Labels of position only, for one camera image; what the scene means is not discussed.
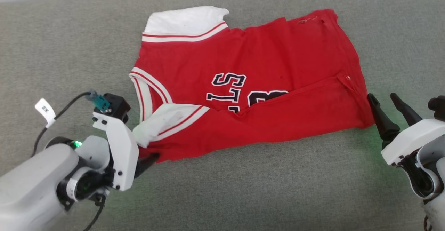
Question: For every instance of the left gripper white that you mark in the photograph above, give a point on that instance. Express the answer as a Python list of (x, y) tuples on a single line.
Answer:
[(121, 154)]

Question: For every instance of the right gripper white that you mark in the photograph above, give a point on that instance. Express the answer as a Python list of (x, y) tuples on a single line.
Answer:
[(410, 140)]

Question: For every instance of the red basketball jersey white trim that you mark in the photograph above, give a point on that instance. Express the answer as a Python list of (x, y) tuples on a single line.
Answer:
[(278, 57)]

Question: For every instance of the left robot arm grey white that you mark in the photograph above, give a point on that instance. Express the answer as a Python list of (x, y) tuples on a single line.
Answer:
[(31, 189)]

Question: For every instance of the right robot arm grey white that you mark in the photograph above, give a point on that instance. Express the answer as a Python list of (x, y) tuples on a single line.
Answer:
[(434, 217)]

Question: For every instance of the grey fabric sofa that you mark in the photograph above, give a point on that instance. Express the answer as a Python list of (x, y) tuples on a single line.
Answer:
[(243, 189)]

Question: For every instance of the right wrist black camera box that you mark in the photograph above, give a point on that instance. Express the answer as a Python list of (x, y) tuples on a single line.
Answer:
[(438, 107)]

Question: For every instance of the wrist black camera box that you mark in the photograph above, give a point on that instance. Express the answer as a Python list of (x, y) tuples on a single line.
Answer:
[(117, 106), (438, 107)]

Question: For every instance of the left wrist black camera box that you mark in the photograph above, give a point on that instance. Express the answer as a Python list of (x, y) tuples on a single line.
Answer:
[(117, 106)]

